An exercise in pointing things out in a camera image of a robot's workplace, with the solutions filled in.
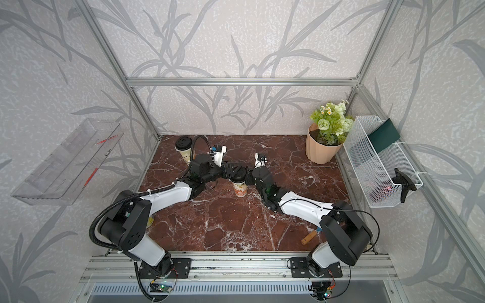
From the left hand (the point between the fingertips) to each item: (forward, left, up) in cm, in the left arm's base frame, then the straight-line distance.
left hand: (238, 168), depth 87 cm
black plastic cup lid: (+14, +28, +2) cm, 31 cm away
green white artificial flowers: (+15, -44, +14) cm, 49 cm away
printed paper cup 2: (-8, -1, -7) cm, 10 cm away
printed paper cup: (+11, +28, -4) cm, 30 cm away
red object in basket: (-20, -50, +16) cm, 56 cm away
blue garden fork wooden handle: (-26, -32, -13) cm, 43 cm away
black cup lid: (-6, -1, +2) cm, 7 cm away
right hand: (-1, -5, +1) cm, 5 cm away
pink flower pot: (+13, -41, -3) cm, 43 cm away
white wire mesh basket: (-1, -63, 0) cm, 63 cm away
